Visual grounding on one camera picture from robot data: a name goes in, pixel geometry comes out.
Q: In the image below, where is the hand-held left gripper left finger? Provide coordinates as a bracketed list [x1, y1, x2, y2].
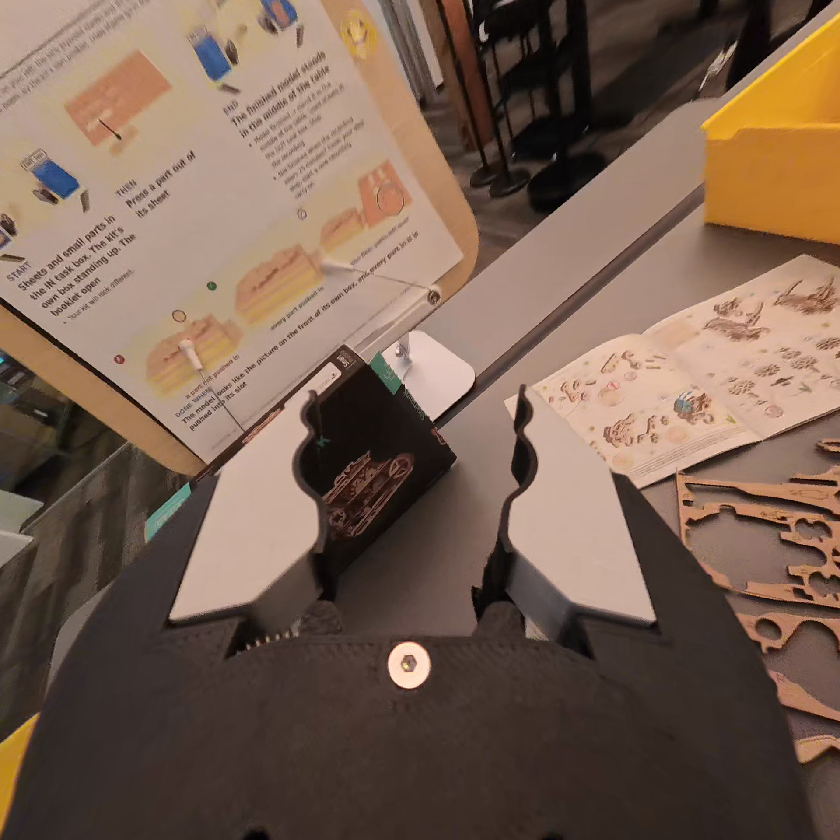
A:
[168, 388, 339, 634]

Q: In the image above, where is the instruction poster on wooden board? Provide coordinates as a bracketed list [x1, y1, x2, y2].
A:
[0, 0, 480, 476]

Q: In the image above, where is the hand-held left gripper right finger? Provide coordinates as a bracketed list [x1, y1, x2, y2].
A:
[472, 384, 658, 643]

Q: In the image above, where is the yellow plastic bin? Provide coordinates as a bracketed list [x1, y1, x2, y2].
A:
[0, 715, 40, 821]
[701, 29, 840, 245]

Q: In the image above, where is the metal stand base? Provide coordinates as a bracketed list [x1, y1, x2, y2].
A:
[381, 330, 476, 421]

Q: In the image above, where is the black model kit box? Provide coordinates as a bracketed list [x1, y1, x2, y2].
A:
[144, 346, 458, 581]

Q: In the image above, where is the black floor stand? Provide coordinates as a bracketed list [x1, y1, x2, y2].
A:
[453, 0, 608, 212]

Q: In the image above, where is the laser-cut wooden parts sheet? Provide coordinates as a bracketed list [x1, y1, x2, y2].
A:
[676, 438, 840, 765]

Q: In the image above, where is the instruction booklet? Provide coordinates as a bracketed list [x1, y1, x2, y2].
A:
[505, 254, 840, 490]

